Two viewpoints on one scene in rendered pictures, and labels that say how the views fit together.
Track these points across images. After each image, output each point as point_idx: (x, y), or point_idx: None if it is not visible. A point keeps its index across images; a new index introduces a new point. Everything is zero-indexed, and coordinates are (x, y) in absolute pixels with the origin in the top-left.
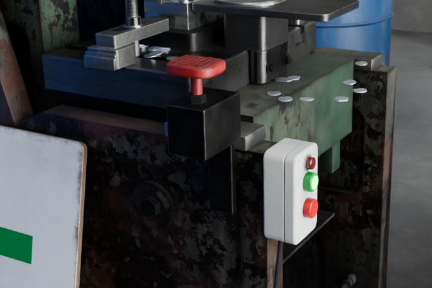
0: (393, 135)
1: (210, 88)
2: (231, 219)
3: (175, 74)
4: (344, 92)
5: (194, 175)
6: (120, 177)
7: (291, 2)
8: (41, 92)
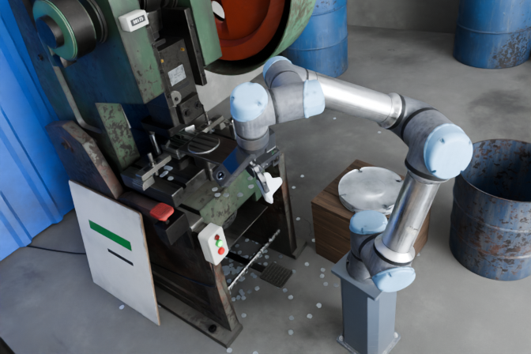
0: (287, 178)
1: (175, 209)
2: (195, 249)
3: (152, 216)
4: None
5: None
6: None
7: (220, 148)
8: None
